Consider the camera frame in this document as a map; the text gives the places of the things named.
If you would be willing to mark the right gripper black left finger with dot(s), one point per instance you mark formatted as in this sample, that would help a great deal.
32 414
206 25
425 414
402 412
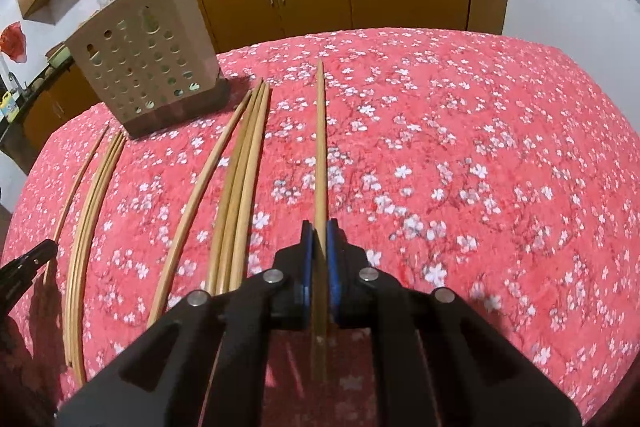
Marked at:
203 363

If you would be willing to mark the green bowl on counter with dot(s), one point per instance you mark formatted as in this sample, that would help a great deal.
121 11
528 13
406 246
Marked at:
58 55

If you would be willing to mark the yellow detergent bottle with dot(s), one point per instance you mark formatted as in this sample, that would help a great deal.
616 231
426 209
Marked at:
8 107

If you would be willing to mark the red floral tablecloth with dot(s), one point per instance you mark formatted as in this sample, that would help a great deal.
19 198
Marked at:
490 165

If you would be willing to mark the beige perforated utensil holder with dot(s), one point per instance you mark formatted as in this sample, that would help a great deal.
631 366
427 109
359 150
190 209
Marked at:
151 62

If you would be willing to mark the wooden chopstick pair left one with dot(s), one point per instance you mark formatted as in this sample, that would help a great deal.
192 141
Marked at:
80 236

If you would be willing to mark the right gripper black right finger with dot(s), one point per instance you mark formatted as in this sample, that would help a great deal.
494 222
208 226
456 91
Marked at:
436 361

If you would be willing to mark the single curved wooden chopstick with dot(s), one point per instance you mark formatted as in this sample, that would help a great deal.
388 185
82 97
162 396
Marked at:
164 284

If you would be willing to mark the wooden chopstick pair one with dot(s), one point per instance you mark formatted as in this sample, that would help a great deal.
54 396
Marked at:
87 236
80 236

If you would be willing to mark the wooden chopstick pair right one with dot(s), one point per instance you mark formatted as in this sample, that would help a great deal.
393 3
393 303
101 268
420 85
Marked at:
87 236

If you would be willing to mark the red plastic bag on wall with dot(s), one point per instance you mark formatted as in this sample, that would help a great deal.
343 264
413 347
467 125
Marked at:
13 43

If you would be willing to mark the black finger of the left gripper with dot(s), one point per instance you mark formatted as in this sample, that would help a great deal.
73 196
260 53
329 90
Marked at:
19 274

